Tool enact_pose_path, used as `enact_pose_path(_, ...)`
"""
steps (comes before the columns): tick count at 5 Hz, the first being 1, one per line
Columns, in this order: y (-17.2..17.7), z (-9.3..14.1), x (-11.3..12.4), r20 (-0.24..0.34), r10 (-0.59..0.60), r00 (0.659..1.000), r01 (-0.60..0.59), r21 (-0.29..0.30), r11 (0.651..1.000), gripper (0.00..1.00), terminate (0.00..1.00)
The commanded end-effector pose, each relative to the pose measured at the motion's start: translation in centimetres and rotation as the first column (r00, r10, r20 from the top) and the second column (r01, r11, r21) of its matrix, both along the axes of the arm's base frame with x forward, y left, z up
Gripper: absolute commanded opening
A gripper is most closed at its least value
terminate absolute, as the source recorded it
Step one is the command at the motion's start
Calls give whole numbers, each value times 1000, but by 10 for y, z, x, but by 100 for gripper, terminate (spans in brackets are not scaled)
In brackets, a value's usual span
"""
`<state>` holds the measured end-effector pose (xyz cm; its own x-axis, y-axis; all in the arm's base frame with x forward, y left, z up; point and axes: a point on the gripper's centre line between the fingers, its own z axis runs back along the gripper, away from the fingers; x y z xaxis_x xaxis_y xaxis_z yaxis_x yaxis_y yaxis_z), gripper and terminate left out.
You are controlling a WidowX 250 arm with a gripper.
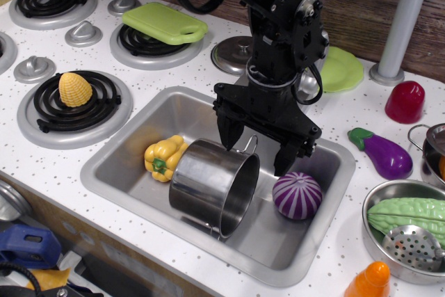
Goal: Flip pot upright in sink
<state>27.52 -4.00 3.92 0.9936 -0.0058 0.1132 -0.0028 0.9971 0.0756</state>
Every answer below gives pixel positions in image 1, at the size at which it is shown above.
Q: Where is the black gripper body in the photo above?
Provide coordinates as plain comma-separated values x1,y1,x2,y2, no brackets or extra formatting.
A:
213,83,321,156

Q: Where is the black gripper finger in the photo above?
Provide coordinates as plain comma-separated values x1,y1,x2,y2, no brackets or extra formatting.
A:
217,114,244,150
274,138,302,177

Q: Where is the stainless steel pot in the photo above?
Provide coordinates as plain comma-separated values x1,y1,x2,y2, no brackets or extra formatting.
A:
169,135,260,239

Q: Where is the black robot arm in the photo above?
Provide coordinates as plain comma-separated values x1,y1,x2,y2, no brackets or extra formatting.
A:
178,0,329,176

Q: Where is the silver pot lid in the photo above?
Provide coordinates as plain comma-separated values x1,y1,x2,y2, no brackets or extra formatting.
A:
211,36,253,76

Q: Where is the stainless steel sink basin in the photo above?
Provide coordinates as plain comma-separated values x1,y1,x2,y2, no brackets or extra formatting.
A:
81,87,355,287

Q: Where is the steel pot right edge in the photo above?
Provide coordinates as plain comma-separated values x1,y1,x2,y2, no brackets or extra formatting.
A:
407,123,444,190

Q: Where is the grey toy faucet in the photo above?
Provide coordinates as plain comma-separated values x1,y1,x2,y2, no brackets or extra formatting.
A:
297,29,330,101

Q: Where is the purple striped toy onion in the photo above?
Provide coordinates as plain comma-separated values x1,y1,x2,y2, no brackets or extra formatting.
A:
272,172,323,220

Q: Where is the yellow toy bell pepper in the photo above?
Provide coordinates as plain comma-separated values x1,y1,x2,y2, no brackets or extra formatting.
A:
144,135,188,183

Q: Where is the green toy plate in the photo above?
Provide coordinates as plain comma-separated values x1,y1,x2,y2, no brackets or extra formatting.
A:
321,47,364,93

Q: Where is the purple toy eggplant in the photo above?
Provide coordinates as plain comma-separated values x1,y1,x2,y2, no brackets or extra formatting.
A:
348,127,413,180

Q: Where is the steel bowl front right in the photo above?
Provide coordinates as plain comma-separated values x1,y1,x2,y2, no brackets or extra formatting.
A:
362,180,444,284

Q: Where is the green toy bitter gourd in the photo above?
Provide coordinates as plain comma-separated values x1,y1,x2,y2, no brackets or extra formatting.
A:
366,198,444,248

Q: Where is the red toy pepper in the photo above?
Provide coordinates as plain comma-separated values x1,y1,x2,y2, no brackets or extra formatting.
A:
385,81,426,124

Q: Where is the green toy cutting board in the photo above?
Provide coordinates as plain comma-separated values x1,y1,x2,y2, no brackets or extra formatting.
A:
122,2,208,45

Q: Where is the back right stove burner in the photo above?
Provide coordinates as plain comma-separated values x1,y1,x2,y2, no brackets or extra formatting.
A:
110,24,203,70

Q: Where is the stove burner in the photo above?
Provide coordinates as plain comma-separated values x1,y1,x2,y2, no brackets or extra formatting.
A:
17,70,133,150
0,32,17,74
110,24,203,70
8,0,97,31

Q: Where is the orange toy carrot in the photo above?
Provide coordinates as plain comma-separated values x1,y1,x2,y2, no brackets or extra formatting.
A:
343,262,391,297

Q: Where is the steel slotted skimmer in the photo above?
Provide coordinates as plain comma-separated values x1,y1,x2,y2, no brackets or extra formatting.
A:
382,225,444,273

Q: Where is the yellow toy corn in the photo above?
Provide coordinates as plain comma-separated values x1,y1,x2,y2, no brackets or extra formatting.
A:
58,72,92,108

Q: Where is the grey stove knob back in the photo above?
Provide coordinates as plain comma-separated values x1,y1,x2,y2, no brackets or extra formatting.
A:
107,0,141,17

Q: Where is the grey stove knob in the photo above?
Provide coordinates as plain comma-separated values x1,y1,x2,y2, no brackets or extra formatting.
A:
65,21,103,47
107,0,141,17
13,56,56,84

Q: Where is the grey stove knob middle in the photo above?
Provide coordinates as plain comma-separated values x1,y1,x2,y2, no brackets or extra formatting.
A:
65,21,103,47

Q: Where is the grey vertical pole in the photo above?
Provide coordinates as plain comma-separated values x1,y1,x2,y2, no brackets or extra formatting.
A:
369,0,423,86

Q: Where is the front stove burner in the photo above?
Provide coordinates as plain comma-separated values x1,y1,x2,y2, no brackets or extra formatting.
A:
17,70,133,150

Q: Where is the grey stove knob front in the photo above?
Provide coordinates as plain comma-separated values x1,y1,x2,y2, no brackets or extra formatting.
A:
13,56,56,84

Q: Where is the back left stove burner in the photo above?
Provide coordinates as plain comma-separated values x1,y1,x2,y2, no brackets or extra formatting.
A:
8,0,97,31

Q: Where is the blue clamp tool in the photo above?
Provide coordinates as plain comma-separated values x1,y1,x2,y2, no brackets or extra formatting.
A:
1,224,62,269

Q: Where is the grey round oven knob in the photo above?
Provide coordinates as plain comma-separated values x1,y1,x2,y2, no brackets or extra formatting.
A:
1,180,32,222

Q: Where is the far left stove burner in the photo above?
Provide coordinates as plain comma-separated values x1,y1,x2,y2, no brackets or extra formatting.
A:
0,32,17,74

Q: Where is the yellow cloth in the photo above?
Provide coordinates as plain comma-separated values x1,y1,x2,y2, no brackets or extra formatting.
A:
31,268,71,291

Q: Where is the black cable bottom left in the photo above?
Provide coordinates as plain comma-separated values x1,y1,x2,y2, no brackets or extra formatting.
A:
0,260,43,297

